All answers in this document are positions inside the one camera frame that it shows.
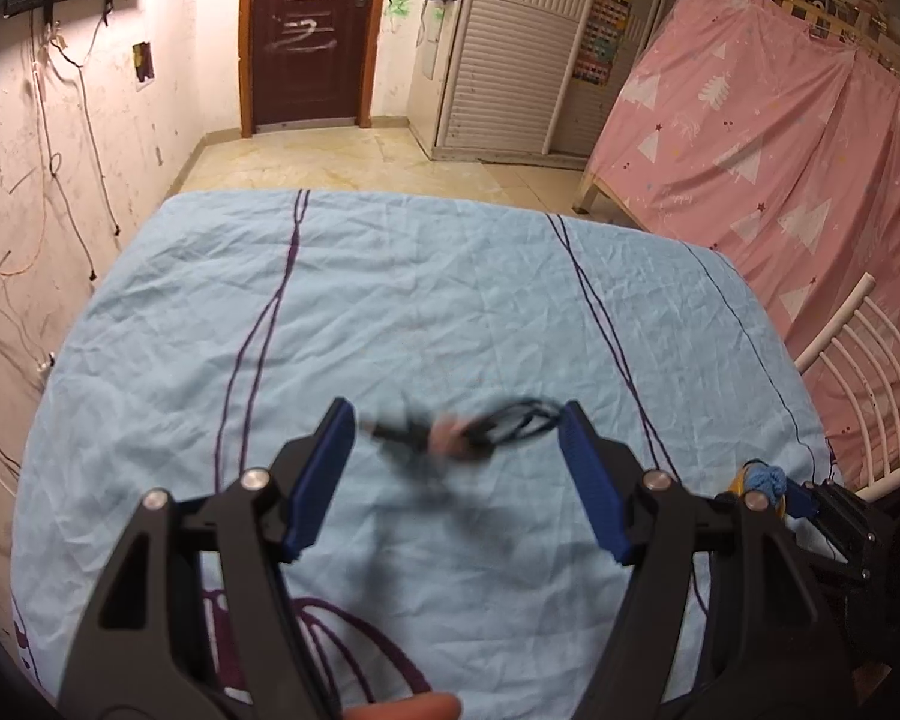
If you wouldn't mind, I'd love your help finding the black cable bundle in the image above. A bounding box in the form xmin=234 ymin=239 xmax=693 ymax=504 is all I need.
xmin=359 ymin=395 xmax=569 ymax=467

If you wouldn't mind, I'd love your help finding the left hand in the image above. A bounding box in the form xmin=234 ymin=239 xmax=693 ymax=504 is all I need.
xmin=343 ymin=692 xmax=463 ymax=720

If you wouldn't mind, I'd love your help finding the white metal chair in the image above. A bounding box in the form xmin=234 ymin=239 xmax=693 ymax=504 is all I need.
xmin=795 ymin=273 xmax=900 ymax=502

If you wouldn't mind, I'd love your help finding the light blue bed sheet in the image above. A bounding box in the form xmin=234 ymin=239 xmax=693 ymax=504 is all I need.
xmin=11 ymin=188 xmax=831 ymax=718

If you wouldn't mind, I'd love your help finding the pink patterned bed curtain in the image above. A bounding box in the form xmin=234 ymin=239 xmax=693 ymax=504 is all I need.
xmin=587 ymin=0 xmax=900 ymax=476

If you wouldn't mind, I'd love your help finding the white louvred wardrobe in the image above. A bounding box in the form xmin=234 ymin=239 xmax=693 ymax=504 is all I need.
xmin=436 ymin=0 xmax=592 ymax=160

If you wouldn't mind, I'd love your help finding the dark red wooden door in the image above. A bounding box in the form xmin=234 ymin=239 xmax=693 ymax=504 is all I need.
xmin=237 ymin=0 xmax=383 ymax=138

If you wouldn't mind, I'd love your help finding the black wall cable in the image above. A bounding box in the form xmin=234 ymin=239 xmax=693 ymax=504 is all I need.
xmin=25 ymin=13 xmax=127 ymax=283

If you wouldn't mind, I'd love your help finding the colourful wall poster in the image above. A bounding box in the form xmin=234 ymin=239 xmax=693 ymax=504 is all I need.
xmin=572 ymin=0 xmax=632 ymax=86

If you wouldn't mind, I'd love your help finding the wall socket box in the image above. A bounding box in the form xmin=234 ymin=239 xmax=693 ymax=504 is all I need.
xmin=133 ymin=43 xmax=155 ymax=85

